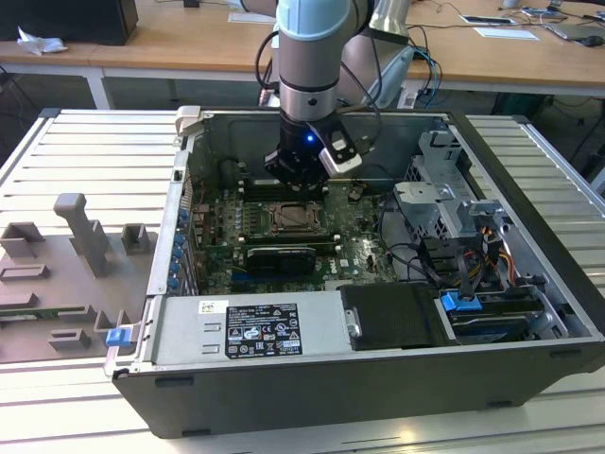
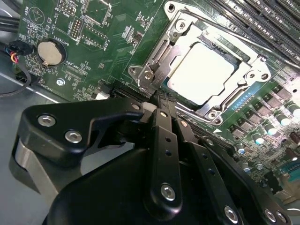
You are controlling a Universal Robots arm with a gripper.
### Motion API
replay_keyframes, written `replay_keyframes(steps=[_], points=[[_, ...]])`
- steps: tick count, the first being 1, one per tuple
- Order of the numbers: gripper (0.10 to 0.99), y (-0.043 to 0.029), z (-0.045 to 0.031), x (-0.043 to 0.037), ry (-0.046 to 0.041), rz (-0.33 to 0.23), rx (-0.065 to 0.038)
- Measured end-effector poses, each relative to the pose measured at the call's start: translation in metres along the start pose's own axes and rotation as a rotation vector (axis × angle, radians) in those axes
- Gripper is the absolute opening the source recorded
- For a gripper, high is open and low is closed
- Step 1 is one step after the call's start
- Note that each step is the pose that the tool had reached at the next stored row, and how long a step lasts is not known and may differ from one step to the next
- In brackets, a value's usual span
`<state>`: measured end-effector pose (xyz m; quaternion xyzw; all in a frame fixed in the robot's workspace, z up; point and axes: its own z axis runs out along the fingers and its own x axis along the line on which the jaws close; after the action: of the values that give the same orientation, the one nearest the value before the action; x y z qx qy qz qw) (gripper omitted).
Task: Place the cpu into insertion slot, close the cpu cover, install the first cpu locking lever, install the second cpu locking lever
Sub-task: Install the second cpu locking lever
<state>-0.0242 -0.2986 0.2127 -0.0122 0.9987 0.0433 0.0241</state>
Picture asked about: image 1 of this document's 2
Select metal socket cover frame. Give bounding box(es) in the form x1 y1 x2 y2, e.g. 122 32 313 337
269 201 330 235

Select CPU socket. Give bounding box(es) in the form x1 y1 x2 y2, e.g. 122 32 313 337
267 200 332 236

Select black plastic cover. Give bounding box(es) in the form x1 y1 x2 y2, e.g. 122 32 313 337
338 283 450 352

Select green motherboard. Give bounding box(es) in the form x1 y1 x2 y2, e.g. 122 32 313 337
188 182 403 294

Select graphics card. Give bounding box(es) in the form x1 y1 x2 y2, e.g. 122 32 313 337
246 244 317 277

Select pale blue teach pendant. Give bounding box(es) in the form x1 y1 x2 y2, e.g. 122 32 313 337
371 45 420 109

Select perforated metal drive cage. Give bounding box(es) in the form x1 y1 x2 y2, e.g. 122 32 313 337
392 128 519 247

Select wooden desk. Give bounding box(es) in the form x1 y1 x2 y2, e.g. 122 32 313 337
0 0 605 113

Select power supply rating label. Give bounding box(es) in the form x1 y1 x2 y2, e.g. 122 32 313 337
226 302 303 358

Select silver power supply unit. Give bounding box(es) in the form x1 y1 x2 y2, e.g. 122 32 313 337
153 290 344 368

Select flat tablet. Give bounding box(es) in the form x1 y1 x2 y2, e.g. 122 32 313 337
460 13 517 26

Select black and silver PC case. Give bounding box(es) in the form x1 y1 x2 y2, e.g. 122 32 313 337
104 104 605 439

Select white paper sheet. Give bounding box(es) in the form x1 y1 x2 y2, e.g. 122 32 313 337
472 26 541 42

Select hard disk in blue carrier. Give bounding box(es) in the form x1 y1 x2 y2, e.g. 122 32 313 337
437 290 552 344

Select grey parts rack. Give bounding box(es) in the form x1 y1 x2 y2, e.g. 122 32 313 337
0 191 160 365

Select black box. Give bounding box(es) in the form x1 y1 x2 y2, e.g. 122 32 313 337
0 0 140 47

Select crumpled white paper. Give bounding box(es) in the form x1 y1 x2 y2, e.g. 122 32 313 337
16 26 68 58

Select grey laptop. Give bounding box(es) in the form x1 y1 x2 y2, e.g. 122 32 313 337
545 21 605 43

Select green RAM stick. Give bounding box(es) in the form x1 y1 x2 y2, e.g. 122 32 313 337
0 306 87 320

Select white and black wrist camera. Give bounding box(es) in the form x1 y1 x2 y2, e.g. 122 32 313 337
319 126 364 179

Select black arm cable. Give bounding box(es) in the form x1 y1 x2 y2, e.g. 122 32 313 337
336 61 385 144
253 27 285 96

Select blue cable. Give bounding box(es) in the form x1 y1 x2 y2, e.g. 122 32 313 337
415 44 445 113

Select black disk wire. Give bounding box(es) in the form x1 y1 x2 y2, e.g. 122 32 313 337
453 250 476 304

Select yellow red black power wires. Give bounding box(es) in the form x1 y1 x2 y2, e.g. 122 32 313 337
465 225 516 297

